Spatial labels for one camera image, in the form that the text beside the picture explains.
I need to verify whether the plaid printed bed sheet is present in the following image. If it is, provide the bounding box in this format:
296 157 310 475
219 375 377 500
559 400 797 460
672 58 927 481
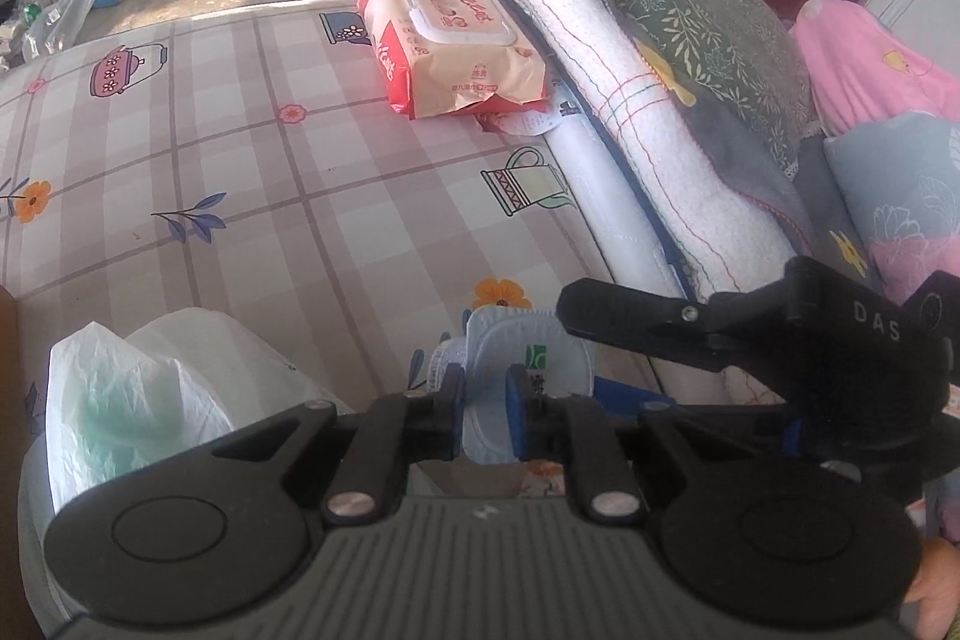
0 0 676 506

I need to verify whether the white mattress pad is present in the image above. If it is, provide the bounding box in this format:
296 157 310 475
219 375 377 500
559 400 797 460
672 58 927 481
544 77 698 311

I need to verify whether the pink blanket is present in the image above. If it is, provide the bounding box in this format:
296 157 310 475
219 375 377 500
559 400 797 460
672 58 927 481
791 0 960 142

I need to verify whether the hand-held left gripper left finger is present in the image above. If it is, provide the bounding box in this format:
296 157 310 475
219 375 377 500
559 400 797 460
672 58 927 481
214 364 470 525

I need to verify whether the person's right hand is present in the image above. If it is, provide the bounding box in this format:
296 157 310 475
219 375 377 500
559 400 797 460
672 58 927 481
907 531 960 630

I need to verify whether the white striped blanket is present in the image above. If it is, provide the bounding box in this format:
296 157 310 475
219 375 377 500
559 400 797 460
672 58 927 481
435 0 803 405

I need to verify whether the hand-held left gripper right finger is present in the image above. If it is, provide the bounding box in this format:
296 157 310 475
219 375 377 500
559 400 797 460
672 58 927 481
504 362 751 525

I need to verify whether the light blue floral pillow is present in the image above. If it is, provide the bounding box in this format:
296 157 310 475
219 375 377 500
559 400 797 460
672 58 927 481
821 111 960 311

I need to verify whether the white plastic bag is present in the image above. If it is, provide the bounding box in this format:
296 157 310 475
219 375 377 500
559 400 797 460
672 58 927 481
15 306 353 611

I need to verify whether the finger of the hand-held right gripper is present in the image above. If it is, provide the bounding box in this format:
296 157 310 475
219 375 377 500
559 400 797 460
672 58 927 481
556 276 725 372
592 377 803 461

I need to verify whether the green leaf print pillow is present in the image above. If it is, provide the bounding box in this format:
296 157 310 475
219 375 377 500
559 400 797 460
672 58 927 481
577 0 818 139

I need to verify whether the pale blue wipes packet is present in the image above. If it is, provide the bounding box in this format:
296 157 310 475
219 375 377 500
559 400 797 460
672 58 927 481
427 306 601 465

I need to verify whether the clear plastic bag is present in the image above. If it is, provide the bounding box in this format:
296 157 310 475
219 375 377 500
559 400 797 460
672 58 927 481
22 0 121 60

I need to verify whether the pink wet wipes pack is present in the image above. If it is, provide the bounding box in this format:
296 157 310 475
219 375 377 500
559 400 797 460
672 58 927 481
356 0 552 121

